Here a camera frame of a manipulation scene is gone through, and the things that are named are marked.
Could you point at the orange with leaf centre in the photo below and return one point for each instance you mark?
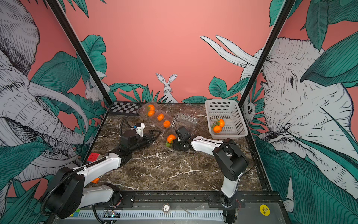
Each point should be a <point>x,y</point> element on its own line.
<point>171,138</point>

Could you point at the right black frame post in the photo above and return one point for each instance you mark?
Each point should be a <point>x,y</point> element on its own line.
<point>284,12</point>

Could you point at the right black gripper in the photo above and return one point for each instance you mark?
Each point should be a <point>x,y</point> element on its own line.
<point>175,146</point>

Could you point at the black frame post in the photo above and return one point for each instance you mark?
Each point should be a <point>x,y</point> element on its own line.
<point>68,29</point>
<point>284,12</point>

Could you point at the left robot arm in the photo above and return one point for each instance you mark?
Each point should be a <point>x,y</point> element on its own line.
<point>69,191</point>

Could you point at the left black frame post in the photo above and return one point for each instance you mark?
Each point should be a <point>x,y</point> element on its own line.
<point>68,29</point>

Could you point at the yellow round sticker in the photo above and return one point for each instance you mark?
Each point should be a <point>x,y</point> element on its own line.
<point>264,210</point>

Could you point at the small orange block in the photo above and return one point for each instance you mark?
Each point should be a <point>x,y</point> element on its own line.
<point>96,181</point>

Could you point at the black front rail frame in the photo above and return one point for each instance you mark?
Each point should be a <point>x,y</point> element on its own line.
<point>245,210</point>

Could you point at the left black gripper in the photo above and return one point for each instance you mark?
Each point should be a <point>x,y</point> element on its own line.
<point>151,136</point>

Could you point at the clear clamshell container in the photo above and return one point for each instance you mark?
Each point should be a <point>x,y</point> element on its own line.
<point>159,124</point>
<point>166,133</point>
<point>186,120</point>
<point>143,110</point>

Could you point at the white slotted cable duct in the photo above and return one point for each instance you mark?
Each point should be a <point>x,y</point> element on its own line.
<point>157,215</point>

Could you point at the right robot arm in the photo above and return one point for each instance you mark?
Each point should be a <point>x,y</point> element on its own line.
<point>229,157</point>

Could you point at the rubik cube on table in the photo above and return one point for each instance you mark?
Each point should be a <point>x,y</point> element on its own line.
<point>93,157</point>

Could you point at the white perforated plastic basket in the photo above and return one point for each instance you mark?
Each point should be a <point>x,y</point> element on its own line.
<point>230,113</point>

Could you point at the black white checkerboard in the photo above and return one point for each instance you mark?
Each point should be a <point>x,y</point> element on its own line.
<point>125,108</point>

